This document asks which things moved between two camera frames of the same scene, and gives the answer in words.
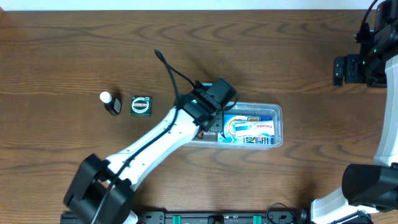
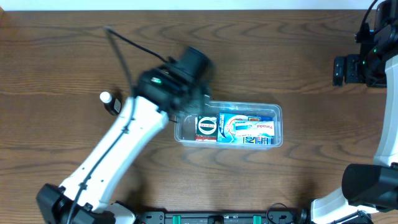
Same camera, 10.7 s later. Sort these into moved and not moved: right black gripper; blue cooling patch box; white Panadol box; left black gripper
Moved: left black gripper
Not moved: right black gripper; white Panadol box; blue cooling patch box
